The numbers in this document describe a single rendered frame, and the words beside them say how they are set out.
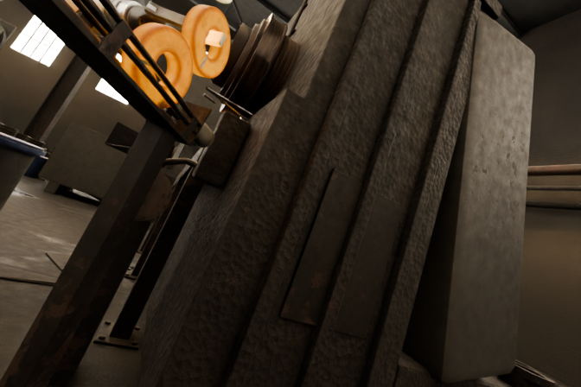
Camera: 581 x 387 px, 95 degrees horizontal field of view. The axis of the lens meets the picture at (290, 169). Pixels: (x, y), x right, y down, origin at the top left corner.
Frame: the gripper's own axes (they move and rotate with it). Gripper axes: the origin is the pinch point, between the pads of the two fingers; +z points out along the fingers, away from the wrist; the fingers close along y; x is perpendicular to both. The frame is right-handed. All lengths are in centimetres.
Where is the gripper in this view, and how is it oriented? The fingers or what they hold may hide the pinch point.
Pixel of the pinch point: (209, 37)
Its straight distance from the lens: 72.5
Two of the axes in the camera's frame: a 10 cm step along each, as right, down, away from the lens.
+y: -1.2, -2.8, -9.5
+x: 3.3, -9.2, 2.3
